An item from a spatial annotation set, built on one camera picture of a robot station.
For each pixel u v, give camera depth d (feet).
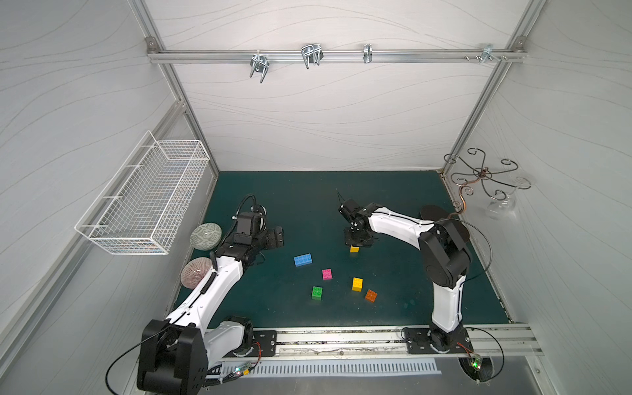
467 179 2.56
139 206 2.25
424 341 2.40
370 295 2.69
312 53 2.51
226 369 2.30
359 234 2.62
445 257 1.66
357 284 2.69
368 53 2.57
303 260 2.97
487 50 2.51
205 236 3.14
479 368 2.35
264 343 2.40
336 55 2.57
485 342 2.22
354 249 3.02
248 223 2.09
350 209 2.53
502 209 2.63
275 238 2.47
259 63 2.56
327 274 2.83
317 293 2.63
